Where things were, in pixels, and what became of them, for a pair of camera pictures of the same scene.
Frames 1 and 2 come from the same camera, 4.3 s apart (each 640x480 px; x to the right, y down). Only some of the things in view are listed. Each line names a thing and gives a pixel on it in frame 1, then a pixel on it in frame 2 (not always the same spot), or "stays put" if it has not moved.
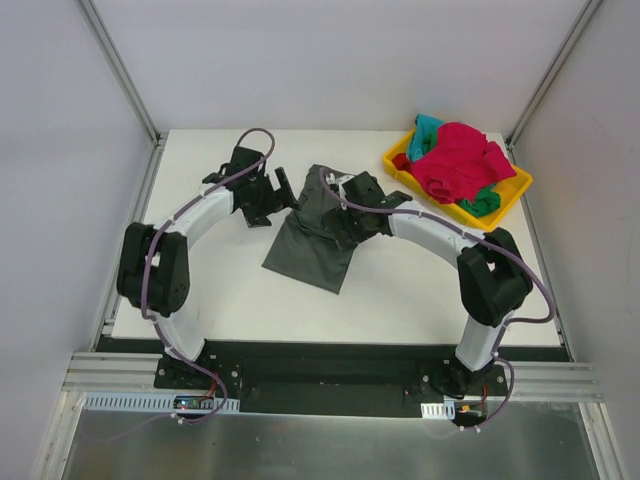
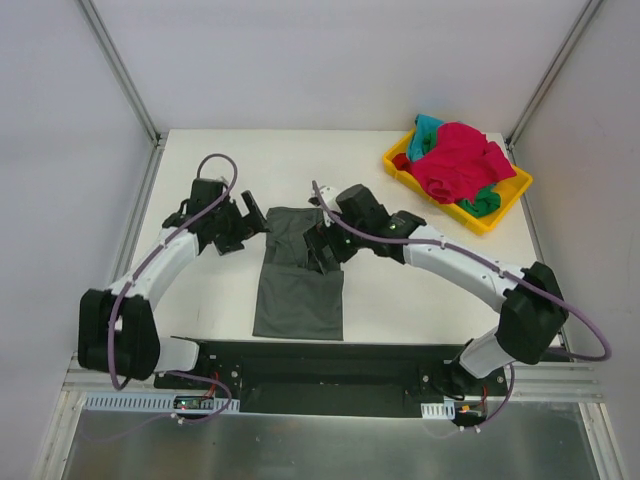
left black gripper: x=270 y=195 → x=239 y=226
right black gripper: x=343 y=226 → x=323 y=246
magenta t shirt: x=461 y=164 stays put
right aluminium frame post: x=550 y=74 stays put
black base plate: x=323 y=377 stays put
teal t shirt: x=424 y=125 stays put
